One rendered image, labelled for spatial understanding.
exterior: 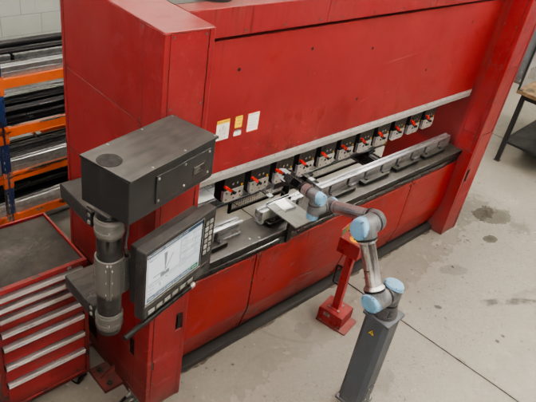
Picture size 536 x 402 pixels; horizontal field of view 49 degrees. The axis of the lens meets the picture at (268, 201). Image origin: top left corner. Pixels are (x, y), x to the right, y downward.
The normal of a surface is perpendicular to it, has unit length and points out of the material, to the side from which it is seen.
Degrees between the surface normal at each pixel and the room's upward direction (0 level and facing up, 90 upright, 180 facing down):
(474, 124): 90
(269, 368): 0
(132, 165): 0
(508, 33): 90
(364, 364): 90
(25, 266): 0
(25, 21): 90
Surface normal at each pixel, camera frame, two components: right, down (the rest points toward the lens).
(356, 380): -0.68, 0.32
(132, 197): 0.83, 0.41
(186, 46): 0.67, 0.49
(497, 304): 0.15, -0.82
